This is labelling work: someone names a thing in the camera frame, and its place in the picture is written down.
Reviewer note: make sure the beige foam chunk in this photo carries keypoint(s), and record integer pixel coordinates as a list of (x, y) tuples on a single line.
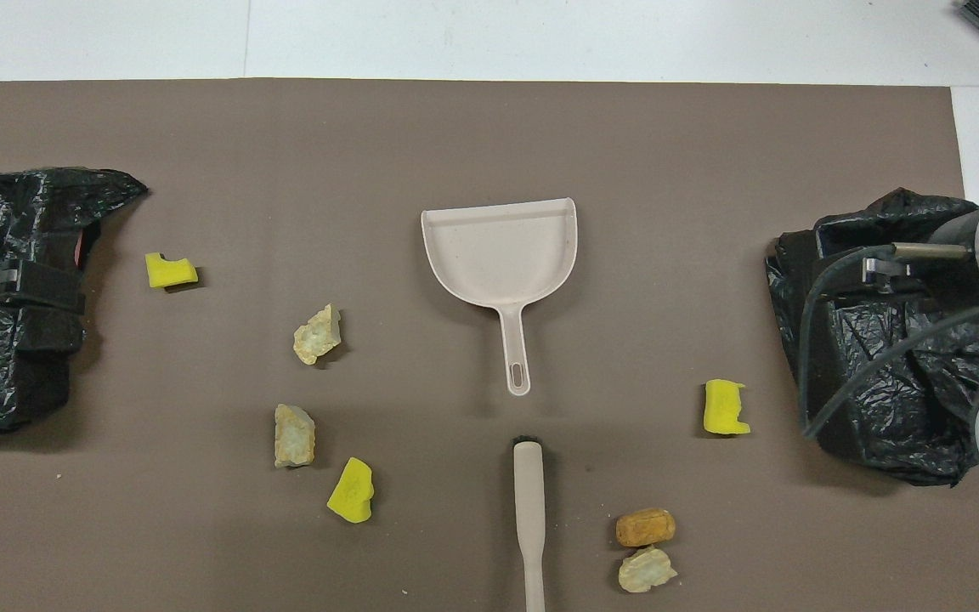
[(317, 336), (294, 438)]

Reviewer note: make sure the open black bag lined bin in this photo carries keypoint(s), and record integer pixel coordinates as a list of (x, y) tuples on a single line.
[(880, 425)]

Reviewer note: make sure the pale cream foam chunk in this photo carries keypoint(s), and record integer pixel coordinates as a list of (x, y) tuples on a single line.
[(644, 571)]

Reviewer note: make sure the orange brown foam chunk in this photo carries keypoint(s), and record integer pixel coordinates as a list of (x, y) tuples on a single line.
[(644, 527)]

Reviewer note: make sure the beige plastic dustpan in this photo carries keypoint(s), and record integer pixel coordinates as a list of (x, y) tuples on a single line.
[(498, 251)]

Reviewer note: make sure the brown table mat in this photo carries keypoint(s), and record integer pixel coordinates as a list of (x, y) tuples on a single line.
[(489, 136)]

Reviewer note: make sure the red plastic bin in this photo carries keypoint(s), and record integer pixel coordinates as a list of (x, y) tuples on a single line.
[(80, 248)]

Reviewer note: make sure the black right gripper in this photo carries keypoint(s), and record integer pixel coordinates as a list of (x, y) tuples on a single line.
[(885, 268)]

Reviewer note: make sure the yellow sponge piece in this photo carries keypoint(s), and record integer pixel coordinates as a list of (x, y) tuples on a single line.
[(168, 272), (351, 491), (723, 408)]

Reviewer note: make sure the beige hand brush black bristles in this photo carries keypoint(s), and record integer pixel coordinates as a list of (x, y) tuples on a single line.
[(529, 484)]

